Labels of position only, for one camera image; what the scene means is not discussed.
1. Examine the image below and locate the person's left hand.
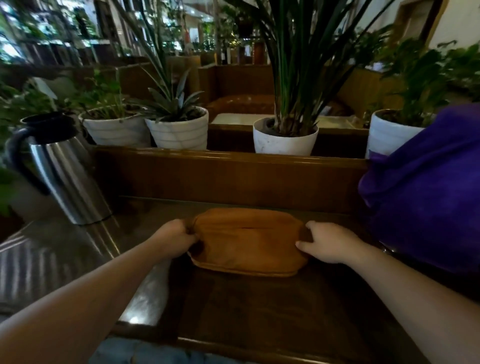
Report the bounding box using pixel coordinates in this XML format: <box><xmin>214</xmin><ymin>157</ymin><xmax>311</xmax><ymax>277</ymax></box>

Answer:
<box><xmin>149</xmin><ymin>218</ymin><xmax>200</xmax><ymax>260</ymax></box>

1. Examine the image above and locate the person's right hand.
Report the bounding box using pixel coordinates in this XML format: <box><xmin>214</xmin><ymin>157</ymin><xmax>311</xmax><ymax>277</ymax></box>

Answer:
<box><xmin>295</xmin><ymin>220</ymin><xmax>370</xmax><ymax>265</ymax></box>

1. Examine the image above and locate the wooden tray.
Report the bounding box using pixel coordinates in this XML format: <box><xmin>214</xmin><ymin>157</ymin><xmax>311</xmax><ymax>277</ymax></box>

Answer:
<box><xmin>185</xmin><ymin>208</ymin><xmax>312</xmax><ymax>278</ymax></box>

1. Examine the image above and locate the person's right forearm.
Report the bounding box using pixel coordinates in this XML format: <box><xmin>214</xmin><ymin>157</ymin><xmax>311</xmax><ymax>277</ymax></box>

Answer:
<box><xmin>346</xmin><ymin>241</ymin><xmax>480</xmax><ymax>364</ymax></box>

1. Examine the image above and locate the person's left forearm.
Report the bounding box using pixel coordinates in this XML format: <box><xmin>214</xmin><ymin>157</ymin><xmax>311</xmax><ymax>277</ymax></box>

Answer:
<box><xmin>0</xmin><ymin>241</ymin><xmax>173</xmax><ymax>364</ymax></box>

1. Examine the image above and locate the dark wooden partition ledge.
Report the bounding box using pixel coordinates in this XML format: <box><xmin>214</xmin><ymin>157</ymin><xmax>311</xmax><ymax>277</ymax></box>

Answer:
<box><xmin>91</xmin><ymin>145</ymin><xmax>370</xmax><ymax>215</ymax></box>

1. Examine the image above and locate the purple cloth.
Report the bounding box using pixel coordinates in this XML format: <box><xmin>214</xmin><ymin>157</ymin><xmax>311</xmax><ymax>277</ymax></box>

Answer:
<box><xmin>358</xmin><ymin>104</ymin><xmax>480</xmax><ymax>277</ymax></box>

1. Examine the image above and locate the spiky plant in white pot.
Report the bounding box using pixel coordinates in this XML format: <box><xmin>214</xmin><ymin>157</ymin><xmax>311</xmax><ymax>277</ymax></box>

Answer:
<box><xmin>112</xmin><ymin>0</ymin><xmax>210</xmax><ymax>151</ymax></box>

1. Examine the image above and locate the tall grass plant white pot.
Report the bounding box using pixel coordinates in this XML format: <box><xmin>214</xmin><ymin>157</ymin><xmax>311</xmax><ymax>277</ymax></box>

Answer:
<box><xmin>224</xmin><ymin>0</ymin><xmax>398</xmax><ymax>157</ymax></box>

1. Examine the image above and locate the stainless steel thermos jug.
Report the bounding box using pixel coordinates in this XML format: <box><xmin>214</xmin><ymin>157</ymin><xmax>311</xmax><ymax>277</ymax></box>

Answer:
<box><xmin>5</xmin><ymin>111</ymin><xmax>113</xmax><ymax>227</ymax></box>

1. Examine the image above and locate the bushy plant in white pot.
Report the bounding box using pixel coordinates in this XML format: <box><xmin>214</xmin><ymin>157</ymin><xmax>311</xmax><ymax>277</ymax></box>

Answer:
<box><xmin>365</xmin><ymin>37</ymin><xmax>480</xmax><ymax>160</ymax></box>

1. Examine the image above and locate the leafy plant in white pot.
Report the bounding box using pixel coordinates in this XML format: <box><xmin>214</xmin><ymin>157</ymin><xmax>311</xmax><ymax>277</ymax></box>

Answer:
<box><xmin>73</xmin><ymin>71</ymin><xmax>153</xmax><ymax>148</ymax></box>

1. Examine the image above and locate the light wooden booth panel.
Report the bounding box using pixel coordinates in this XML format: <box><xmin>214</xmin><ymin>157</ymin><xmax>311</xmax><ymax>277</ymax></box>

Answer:
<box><xmin>337</xmin><ymin>67</ymin><xmax>408</xmax><ymax>119</ymax></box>

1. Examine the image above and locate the brown booth bench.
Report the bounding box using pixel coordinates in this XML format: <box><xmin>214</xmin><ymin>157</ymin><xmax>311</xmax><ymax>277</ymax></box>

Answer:
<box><xmin>198</xmin><ymin>63</ymin><xmax>350</xmax><ymax>123</ymax></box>

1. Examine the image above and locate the white plant label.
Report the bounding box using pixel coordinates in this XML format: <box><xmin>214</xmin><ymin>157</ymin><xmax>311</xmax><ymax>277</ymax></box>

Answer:
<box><xmin>32</xmin><ymin>76</ymin><xmax>59</xmax><ymax>101</ymax></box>

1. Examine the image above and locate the shelf rack with plants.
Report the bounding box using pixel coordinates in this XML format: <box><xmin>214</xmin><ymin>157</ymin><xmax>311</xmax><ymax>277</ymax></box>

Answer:
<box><xmin>0</xmin><ymin>0</ymin><xmax>271</xmax><ymax>67</ymax></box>

